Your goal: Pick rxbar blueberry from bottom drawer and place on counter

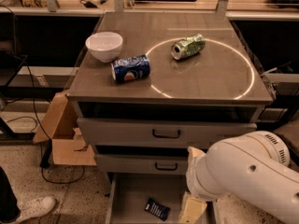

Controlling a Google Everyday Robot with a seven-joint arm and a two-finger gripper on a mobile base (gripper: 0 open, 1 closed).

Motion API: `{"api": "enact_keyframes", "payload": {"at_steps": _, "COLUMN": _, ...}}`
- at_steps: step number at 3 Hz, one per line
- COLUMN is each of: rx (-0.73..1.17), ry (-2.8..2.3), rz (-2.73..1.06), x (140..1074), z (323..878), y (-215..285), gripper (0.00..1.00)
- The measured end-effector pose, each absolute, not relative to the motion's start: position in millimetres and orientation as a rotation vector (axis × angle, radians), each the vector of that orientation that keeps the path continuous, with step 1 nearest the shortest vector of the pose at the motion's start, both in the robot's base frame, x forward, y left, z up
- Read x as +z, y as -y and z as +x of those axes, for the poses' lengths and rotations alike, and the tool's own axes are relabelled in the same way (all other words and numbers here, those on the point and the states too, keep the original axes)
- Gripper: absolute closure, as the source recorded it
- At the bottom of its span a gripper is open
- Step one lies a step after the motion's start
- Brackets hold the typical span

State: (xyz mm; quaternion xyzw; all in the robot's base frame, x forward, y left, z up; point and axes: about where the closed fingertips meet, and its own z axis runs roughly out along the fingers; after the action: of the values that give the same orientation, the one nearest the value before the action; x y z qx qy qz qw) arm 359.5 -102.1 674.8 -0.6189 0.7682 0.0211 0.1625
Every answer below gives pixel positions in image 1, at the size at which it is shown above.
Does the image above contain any white sneaker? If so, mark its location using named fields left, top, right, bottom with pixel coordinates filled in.
left=12, top=196, right=56, bottom=224

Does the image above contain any white ceramic bowl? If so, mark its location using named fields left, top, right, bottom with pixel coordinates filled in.
left=85, top=32, right=123, bottom=63

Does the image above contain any dark trouser leg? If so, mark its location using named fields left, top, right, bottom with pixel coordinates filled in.
left=0, top=167, right=21, bottom=223

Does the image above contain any black floor cable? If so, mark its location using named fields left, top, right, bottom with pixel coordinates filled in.
left=0, top=4, right=86, bottom=185

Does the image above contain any top grey drawer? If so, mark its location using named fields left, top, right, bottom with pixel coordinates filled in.
left=78, top=118, right=256, bottom=149

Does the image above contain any crushed green soda can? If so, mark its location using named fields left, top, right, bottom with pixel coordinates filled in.
left=171, top=34, right=206, bottom=61

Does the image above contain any open bottom grey drawer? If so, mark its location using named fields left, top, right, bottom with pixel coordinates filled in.
left=105, top=172, right=221, bottom=224

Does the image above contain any grey drawer cabinet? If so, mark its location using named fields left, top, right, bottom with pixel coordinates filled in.
left=65, top=10, right=275, bottom=224

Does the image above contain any middle grey drawer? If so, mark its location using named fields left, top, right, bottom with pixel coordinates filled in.
left=94, top=154, right=187, bottom=175

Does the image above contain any left dark side table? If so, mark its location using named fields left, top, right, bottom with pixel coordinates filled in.
left=0, top=12, right=53, bottom=169

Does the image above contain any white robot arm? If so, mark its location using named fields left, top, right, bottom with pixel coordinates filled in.
left=186, top=131, right=299, bottom=224

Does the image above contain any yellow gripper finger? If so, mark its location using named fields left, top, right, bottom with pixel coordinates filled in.
left=178, top=191, right=207, bottom=224
left=188, top=147, right=206, bottom=164

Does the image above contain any crushed blue Pepsi can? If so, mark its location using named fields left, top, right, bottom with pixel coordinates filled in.
left=111, top=54, right=150, bottom=83

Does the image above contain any black office chair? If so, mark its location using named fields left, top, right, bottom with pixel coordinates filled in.
left=275, top=98, right=299, bottom=169

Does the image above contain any dark blue RXBAR wrapper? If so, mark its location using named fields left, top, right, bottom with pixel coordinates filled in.
left=145, top=198, right=170, bottom=221

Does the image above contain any brown cardboard box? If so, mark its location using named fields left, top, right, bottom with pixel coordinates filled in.
left=33, top=91, right=96, bottom=166

